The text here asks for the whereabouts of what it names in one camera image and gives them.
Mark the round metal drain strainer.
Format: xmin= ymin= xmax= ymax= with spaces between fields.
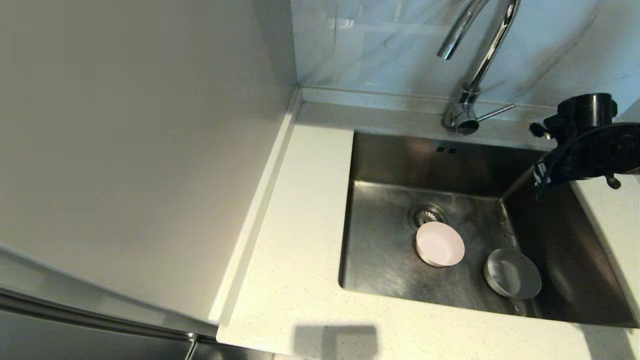
xmin=407 ymin=202 xmax=450 ymax=232

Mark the grey appliance door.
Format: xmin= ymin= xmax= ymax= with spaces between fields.
xmin=0 ymin=242 xmax=273 ymax=360

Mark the grey ceramic bowl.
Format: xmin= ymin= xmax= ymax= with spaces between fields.
xmin=483 ymin=248 xmax=542 ymax=300

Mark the chrome door trim strip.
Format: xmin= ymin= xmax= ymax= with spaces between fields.
xmin=0 ymin=287 xmax=198 ymax=345

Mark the stainless steel sink basin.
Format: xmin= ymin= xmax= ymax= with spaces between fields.
xmin=338 ymin=129 xmax=639 ymax=329

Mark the pink ceramic bowl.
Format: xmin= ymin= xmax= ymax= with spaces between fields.
xmin=415 ymin=221 xmax=466 ymax=268

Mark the chrome door handle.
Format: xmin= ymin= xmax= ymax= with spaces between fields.
xmin=184 ymin=331 xmax=201 ymax=360

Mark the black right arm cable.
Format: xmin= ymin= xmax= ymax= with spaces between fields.
xmin=535 ymin=122 xmax=640 ymax=201

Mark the grey tall cabinet side panel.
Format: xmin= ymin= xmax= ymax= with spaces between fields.
xmin=0 ymin=0 xmax=303 ymax=326

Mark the chrome gooseneck faucet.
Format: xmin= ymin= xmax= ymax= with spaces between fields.
xmin=437 ymin=0 xmax=521 ymax=136

